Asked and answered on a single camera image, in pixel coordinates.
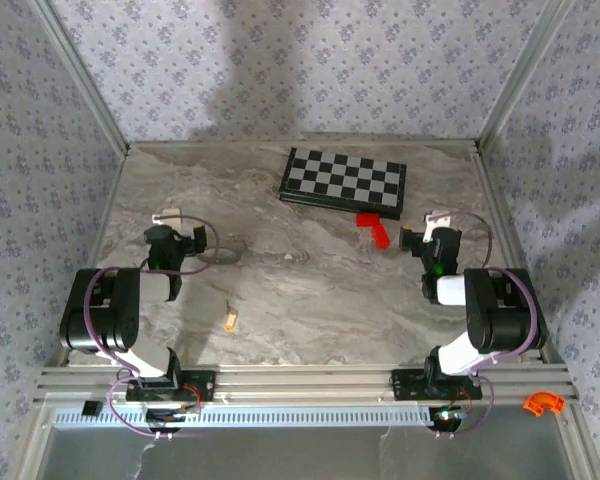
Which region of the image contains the grey metal sheet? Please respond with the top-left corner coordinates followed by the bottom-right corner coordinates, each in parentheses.
top-left (34, 424), bottom-right (589, 480)

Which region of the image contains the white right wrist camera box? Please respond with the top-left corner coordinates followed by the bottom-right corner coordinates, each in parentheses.
top-left (423, 209), bottom-right (456, 237)

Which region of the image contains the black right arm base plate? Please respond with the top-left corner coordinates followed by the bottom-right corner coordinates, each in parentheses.
top-left (390, 368), bottom-right (483, 402)

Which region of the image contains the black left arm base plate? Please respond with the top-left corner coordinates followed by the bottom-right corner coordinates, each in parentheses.
top-left (125, 370), bottom-right (216, 404)

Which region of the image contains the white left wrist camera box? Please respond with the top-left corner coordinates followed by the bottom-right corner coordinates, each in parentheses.
top-left (151, 208), bottom-right (183, 227)

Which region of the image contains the grey slotted cable duct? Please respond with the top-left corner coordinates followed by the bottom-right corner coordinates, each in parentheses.
top-left (53, 404), bottom-right (434, 429)

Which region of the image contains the red plastic block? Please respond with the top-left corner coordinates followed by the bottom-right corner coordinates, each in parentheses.
top-left (355, 212), bottom-right (392, 250)

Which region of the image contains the small circuit board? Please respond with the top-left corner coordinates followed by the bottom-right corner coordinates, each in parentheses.
top-left (432, 407), bottom-right (469, 424)
top-left (146, 407), bottom-right (201, 426)

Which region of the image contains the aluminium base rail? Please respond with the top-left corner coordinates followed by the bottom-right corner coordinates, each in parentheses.
top-left (34, 364), bottom-right (579, 406)

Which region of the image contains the black grey chessboard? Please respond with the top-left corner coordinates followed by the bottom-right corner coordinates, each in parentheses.
top-left (278, 146), bottom-right (408, 221)

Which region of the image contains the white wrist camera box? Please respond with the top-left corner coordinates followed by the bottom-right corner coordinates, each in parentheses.
top-left (423, 209), bottom-right (456, 237)
top-left (151, 208), bottom-right (183, 227)

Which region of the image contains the aluminium frame post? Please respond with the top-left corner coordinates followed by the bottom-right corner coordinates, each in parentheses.
top-left (27, 0), bottom-right (131, 154)
top-left (477, 0), bottom-right (579, 151)

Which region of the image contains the orange pipe elbow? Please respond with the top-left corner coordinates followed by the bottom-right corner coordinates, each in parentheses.
top-left (523, 392), bottom-right (566, 416)

